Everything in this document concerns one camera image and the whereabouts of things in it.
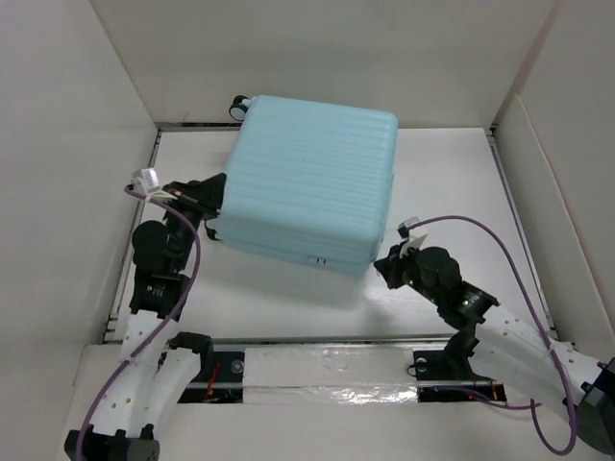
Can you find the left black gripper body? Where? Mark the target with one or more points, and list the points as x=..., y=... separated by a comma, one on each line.
x=183, y=227

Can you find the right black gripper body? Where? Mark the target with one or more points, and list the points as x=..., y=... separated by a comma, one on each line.
x=409, y=273

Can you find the light blue hard-shell suitcase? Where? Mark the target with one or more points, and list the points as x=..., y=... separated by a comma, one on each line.
x=308, y=182

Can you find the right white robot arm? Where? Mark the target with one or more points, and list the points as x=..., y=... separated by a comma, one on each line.
x=492, y=342

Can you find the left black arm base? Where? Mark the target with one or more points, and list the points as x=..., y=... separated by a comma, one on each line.
x=222, y=382

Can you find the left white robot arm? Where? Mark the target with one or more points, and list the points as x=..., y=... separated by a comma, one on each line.
x=157, y=360

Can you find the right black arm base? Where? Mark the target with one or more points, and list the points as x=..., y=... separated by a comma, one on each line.
x=439, y=381

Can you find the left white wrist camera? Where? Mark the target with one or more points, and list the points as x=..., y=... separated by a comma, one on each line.
x=146, y=185

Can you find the aluminium rail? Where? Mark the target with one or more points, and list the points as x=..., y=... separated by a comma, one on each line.
x=355, y=341

